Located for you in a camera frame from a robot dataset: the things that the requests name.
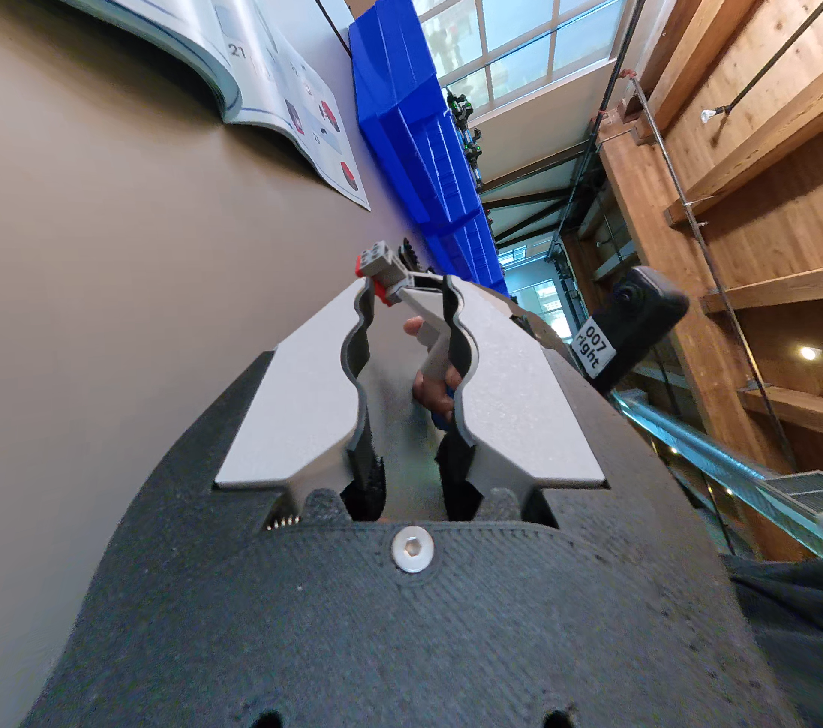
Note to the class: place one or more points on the ceiling vent grille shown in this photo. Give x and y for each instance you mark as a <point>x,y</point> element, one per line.
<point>800,491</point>

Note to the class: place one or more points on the row of black robot arms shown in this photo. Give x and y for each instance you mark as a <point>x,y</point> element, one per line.
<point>460,109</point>

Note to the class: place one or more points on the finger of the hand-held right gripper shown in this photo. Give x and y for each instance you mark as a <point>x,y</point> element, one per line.
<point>421,300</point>
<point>498,300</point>

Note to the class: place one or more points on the grey toy brick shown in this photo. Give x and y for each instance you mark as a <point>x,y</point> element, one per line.
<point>373,258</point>
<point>397,276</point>

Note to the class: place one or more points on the person's right forearm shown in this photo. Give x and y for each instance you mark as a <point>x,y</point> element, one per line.
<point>784,625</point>

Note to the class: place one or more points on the person's right hand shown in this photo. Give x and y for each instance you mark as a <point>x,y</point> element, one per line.
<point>437,390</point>

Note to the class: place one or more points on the ceiling spot lamp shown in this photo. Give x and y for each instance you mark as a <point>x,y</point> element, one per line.
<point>707,114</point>

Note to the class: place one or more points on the black toy brick assembly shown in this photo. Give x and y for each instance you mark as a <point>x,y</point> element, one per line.
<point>408,257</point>

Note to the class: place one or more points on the glowing light bulb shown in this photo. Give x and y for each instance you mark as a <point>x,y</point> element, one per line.
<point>809,353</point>

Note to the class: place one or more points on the grey desk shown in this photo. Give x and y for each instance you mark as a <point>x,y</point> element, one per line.
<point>128,290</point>

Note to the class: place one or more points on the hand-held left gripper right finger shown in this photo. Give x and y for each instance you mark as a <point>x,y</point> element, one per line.
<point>527,419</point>

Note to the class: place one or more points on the red toy brick plate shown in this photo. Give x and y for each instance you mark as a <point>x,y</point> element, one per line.
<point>380,295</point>

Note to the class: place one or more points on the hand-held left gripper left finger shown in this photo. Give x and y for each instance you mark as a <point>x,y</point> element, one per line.
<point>296,419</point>

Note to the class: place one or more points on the large blue plastic bin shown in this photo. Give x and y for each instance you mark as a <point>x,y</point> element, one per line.
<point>405,98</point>

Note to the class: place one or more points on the silver air duct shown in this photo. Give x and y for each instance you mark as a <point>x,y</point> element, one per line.
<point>707,451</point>

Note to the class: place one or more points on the small blue plastic bin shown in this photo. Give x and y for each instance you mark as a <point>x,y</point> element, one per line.
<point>476,258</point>

